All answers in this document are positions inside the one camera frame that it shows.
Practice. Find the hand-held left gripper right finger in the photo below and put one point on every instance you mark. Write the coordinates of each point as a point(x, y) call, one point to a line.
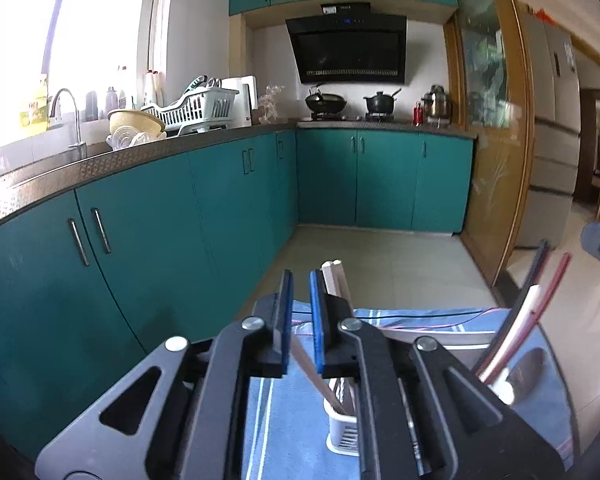
point(316, 320)

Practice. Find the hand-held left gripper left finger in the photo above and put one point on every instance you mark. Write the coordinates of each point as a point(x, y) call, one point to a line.
point(285, 310)

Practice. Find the dark red chopstick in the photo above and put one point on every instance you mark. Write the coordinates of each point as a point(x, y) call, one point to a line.
point(555, 280)

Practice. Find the black chopstick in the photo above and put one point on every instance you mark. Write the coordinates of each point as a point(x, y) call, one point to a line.
point(537, 270)

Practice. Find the white plastic utensil holder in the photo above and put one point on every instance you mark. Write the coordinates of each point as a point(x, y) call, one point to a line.
point(342, 435)

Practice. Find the large steel spoon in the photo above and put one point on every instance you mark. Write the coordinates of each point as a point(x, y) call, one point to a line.
point(527, 375)

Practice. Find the blue striped towel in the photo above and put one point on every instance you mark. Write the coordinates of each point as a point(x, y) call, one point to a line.
point(280, 410)

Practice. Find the silver refrigerator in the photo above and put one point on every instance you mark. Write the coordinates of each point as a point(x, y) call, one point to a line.
point(550, 135)

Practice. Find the wooden framed glass door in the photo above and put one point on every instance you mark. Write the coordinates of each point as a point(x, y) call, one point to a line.
point(480, 160)

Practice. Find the green lower kitchen cabinets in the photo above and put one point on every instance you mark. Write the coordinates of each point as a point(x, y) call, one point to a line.
point(155, 235)

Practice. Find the gas stove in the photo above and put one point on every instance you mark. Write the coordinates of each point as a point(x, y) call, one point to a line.
point(352, 117)

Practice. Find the clear plastic bag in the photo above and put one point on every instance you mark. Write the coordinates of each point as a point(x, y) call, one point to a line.
point(270, 105)

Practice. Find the black wok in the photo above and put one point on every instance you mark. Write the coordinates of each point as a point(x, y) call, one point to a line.
point(325, 101)

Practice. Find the white cutting board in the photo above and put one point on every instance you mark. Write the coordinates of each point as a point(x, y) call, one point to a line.
point(242, 100)

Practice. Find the steel kettle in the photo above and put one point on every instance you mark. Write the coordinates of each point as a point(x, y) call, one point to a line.
point(437, 105)

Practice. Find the white dish rack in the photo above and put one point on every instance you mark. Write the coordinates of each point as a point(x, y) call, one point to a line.
point(190, 110)

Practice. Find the black cooking pot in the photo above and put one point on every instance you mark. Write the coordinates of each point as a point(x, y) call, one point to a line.
point(380, 104)

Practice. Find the red bottle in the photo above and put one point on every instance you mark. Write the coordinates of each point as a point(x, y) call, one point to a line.
point(418, 114)

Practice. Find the clear glass dishes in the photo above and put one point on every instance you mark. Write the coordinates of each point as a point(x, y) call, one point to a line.
point(130, 139)

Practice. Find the beige bowl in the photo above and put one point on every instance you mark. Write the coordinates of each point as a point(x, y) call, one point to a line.
point(135, 120)

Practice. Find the black range hood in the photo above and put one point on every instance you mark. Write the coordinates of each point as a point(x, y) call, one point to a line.
point(350, 50)

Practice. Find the steel faucet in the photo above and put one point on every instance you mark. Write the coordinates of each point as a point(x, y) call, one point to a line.
point(77, 120)

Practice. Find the yellow packet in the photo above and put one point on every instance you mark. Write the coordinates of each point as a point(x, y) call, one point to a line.
point(34, 107)

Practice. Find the kitchen window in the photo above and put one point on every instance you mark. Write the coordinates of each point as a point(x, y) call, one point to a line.
point(100, 25)

